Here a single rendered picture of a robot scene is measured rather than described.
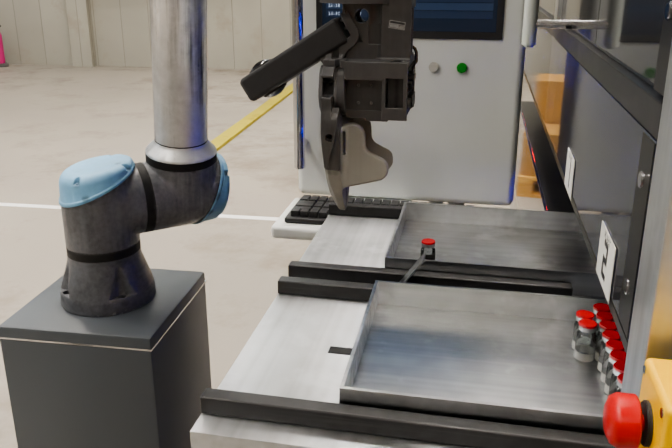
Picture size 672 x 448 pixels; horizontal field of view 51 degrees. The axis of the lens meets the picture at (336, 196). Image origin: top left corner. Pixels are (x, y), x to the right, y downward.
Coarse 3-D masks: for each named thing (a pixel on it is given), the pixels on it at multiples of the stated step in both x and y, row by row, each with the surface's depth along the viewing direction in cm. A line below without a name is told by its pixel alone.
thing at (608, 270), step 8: (608, 232) 73; (600, 240) 77; (608, 240) 73; (600, 248) 77; (608, 248) 72; (600, 256) 76; (608, 256) 72; (600, 264) 76; (608, 264) 72; (600, 272) 76; (608, 272) 72; (600, 280) 76; (608, 280) 71; (608, 288) 71; (608, 296) 71
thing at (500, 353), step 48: (384, 288) 94; (432, 288) 93; (384, 336) 86; (432, 336) 86; (480, 336) 86; (528, 336) 86; (384, 384) 76; (432, 384) 76; (480, 384) 76; (528, 384) 76; (576, 384) 76
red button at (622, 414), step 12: (612, 396) 52; (624, 396) 51; (636, 396) 51; (612, 408) 51; (624, 408) 50; (636, 408) 50; (612, 420) 51; (624, 420) 50; (636, 420) 50; (612, 432) 50; (624, 432) 50; (636, 432) 50; (612, 444) 51; (624, 444) 50; (636, 444) 50
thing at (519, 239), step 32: (416, 224) 124; (448, 224) 124; (480, 224) 124; (512, 224) 123; (544, 224) 122; (576, 224) 120; (416, 256) 110; (448, 256) 110; (480, 256) 110; (512, 256) 110; (544, 256) 110; (576, 256) 110; (576, 288) 97
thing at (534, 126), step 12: (528, 108) 240; (528, 120) 221; (540, 120) 221; (528, 132) 204; (540, 132) 204; (540, 144) 190; (540, 156) 178; (552, 156) 178; (540, 168) 167; (552, 168) 167; (540, 180) 158; (552, 180) 158; (552, 192) 149; (564, 192) 149; (552, 204) 142; (564, 204) 142
